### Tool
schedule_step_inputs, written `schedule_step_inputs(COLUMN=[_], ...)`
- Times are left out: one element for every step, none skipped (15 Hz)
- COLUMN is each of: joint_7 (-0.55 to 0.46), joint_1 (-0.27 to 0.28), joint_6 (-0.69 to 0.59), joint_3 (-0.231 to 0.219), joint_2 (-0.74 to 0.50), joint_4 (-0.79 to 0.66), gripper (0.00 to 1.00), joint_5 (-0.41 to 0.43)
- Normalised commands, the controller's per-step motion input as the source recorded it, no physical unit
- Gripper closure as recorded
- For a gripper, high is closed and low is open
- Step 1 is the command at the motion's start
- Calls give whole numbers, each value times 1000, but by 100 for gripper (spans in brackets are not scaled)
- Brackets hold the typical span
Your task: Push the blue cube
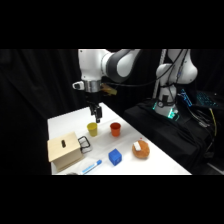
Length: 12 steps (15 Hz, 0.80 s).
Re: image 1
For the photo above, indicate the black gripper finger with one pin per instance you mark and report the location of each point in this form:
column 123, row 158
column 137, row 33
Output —
column 92, row 110
column 98, row 113

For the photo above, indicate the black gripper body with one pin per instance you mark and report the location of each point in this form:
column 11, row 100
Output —
column 90, row 98

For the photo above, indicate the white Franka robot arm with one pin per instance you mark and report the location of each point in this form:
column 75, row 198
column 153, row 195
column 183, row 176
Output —
column 116, row 65

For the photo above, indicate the blue cube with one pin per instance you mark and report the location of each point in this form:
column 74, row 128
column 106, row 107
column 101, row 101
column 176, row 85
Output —
column 115, row 157

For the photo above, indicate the yellow plastic cup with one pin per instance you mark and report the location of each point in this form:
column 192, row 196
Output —
column 92, row 129

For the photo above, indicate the orange plastic cup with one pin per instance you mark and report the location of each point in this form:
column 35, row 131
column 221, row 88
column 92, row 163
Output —
column 115, row 129

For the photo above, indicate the wooden box with slot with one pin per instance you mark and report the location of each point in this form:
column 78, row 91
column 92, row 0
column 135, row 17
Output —
column 64, row 150

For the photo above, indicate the small white block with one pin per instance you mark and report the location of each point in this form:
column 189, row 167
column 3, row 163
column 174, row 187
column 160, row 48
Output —
column 137, row 146

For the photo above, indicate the blue white marker pen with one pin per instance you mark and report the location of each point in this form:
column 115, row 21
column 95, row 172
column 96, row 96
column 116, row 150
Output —
column 90, row 167

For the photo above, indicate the black robot stand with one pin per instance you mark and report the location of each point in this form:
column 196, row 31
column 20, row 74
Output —
column 173, row 133

